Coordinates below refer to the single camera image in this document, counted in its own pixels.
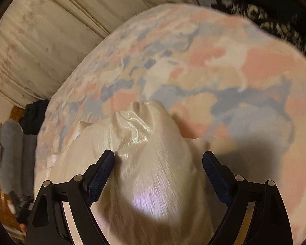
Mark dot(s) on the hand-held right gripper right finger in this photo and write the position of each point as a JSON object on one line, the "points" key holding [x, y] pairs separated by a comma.
{"points": [[216, 176]]}

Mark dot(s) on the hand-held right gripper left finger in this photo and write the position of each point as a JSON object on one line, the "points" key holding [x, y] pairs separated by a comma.
{"points": [[99, 176]]}

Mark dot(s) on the white puffer jacket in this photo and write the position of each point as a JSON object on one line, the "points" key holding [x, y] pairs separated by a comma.
{"points": [[148, 158]]}

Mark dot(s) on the blue grey rolled blanket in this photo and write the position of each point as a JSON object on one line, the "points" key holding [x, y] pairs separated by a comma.
{"points": [[15, 153]]}

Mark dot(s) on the black clothing pile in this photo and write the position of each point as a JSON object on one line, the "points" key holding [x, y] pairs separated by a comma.
{"points": [[34, 117]]}

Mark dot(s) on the wooden headboard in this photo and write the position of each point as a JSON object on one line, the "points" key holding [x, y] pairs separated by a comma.
{"points": [[17, 113]]}

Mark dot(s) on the pastel cat print blanket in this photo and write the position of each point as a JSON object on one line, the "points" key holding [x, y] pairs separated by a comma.
{"points": [[219, 69]]}

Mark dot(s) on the beige leaf print curtain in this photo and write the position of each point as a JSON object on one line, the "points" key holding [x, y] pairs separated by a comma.
{"points": [[53, 30]]}

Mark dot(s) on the black white patterned cloth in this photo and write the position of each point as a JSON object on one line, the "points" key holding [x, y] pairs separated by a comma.
{"points": [[270, 23]]}

